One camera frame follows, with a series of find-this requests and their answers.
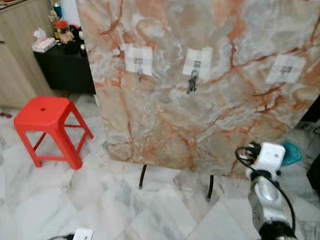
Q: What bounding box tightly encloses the adhesive wall hook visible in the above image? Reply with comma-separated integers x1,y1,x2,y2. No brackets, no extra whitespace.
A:
264,53,306,85
182,47,214,80
123,43,154,82

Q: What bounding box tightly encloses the red plastic stool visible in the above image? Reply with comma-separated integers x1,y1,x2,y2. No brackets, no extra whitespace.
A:
13,95,95,171

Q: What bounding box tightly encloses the clear jar red lid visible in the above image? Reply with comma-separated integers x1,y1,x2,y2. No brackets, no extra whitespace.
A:
54,19,74,45

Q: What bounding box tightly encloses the teal bag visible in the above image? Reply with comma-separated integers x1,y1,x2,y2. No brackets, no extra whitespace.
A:
279,141,304,168

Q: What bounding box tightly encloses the tall blue gold trophy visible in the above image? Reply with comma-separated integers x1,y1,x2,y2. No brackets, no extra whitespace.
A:
48,0,64,24

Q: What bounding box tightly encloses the black low console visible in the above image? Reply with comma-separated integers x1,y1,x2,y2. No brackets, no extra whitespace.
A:
32,42,97,96

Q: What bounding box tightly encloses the orange marble pattern board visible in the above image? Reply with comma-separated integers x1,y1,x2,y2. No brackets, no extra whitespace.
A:
74,0,320,179

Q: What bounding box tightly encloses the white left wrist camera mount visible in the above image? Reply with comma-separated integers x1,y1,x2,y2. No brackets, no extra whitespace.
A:
72,228,95,240

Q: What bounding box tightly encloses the pink tissue box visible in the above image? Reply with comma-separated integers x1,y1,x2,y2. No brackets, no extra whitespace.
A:
31,28,58,54

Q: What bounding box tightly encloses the light wooden cabinet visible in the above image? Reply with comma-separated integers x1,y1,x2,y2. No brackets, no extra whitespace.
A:
0,0,57,109

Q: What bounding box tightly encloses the black board leg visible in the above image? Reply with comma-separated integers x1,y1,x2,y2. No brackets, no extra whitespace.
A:
138,164,149,190
207,174,215,202

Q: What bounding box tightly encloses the black mouse plush toy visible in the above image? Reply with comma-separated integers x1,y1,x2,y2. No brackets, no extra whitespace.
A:
69,25,85,55

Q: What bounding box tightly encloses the black furniture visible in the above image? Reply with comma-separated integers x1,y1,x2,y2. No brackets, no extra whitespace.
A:
305,94,320,197

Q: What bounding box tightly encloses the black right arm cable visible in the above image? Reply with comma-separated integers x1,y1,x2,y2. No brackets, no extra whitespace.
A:
234,144,297,234

